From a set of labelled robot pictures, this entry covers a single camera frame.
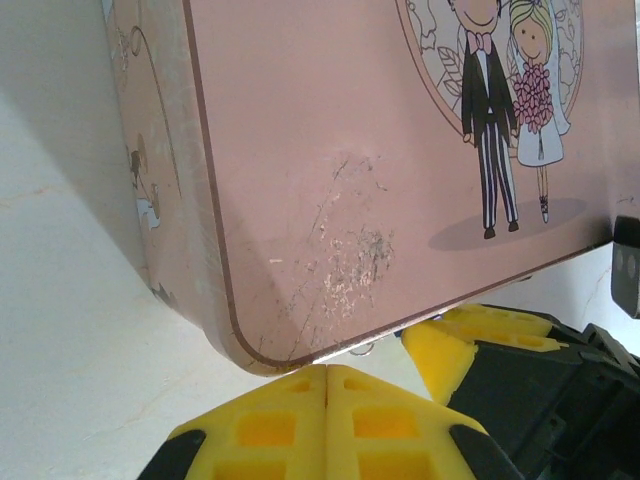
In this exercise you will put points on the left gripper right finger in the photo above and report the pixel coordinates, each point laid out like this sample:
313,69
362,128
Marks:
380,430

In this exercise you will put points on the pink wedding print tin box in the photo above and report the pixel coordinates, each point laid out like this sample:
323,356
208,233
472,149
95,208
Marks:
300,150

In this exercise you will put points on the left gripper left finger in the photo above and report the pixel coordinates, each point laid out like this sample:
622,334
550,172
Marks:
280,430

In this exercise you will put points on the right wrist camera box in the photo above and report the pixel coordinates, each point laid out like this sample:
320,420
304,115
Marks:
627,280

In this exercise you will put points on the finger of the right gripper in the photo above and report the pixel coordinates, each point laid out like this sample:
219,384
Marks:
500,327
440,360

